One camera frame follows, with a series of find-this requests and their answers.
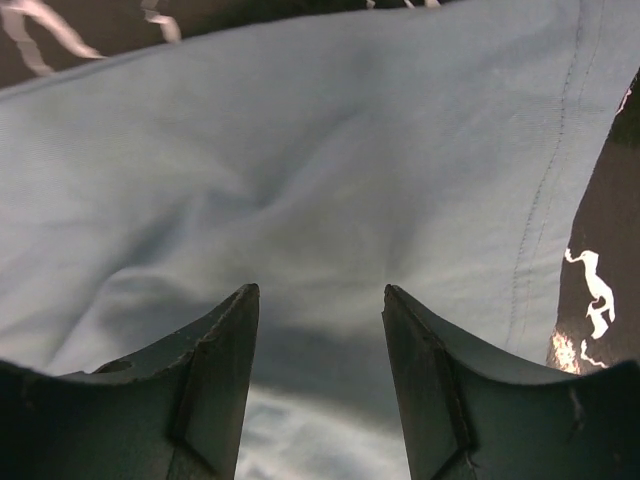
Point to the black marble mat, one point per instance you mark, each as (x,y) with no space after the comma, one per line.
(600,225)

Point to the grey-blue t shirt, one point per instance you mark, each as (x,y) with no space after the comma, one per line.
(338,419)

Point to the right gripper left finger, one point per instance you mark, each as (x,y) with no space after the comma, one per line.
(173,410)

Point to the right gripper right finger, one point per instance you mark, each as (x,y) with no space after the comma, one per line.
(470,410)

